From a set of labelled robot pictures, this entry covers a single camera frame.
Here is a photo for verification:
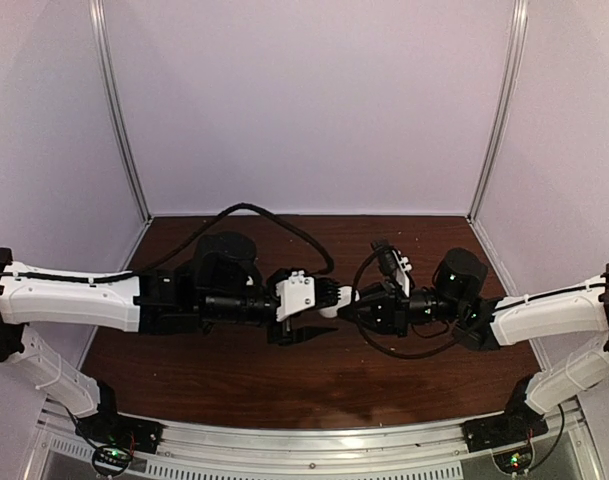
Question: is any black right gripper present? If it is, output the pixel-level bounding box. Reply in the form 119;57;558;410
337;278;465;337

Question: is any white oval charging case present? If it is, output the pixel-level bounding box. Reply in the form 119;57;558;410
316;286;357;319

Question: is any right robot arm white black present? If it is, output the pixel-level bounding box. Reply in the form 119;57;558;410
336;242;609;452

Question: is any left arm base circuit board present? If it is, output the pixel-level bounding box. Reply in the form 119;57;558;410
91;445;133;477

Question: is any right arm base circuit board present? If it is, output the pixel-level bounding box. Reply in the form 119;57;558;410
492;446;534;476

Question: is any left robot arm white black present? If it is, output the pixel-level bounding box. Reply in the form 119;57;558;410
0;232;351;458

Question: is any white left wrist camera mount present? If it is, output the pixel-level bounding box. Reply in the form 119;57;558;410
275;270;316;323

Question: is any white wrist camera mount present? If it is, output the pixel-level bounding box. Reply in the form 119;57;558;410
371;239;415;297
275;270;316;323

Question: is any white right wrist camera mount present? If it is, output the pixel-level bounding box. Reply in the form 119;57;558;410
371;239;415;297

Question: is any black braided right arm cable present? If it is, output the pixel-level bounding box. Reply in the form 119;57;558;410
352;242;465;360

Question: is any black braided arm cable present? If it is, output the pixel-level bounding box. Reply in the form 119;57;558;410
352;242;465;360
13;202;335;286

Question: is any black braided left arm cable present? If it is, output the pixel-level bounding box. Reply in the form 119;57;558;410
13;202;335;286

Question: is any aluminium front frame rail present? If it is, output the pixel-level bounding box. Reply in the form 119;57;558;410
19;399;606;479

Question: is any aluminium corner post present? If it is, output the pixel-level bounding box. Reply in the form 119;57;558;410
467;0;529;224
88;0;152;223

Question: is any left aluminium corner post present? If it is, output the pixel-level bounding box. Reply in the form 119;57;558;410
88;0;152;223

